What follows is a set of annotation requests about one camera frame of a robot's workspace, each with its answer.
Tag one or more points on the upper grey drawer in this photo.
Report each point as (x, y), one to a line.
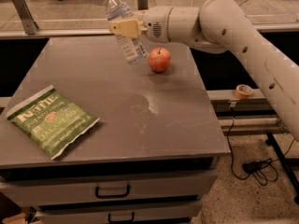
(105, 189)

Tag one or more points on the red apple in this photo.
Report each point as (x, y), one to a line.
(159, 59)

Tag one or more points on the middle metal glass bracket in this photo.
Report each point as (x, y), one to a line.
(142, 4)

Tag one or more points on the metal glass bracket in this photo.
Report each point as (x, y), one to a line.
(142, 4)
(29, 25)

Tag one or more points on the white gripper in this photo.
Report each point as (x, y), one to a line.
(154, 24)

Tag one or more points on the lower grey drawer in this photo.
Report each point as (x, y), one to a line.
(152, 213)

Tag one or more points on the left metal glass bracket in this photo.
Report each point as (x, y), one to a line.
(29, 25)

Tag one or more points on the orange tape roll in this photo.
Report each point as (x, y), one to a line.
(243, 91)

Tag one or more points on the clear plastic water bottle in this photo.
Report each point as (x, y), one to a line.
(133, 49)

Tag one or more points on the grey drawer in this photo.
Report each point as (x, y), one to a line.
(152, 213)
(105, 189)

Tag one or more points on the green Kettle chips bag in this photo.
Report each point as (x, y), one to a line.
(51, 120)

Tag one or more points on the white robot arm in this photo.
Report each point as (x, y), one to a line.
(217, 26)

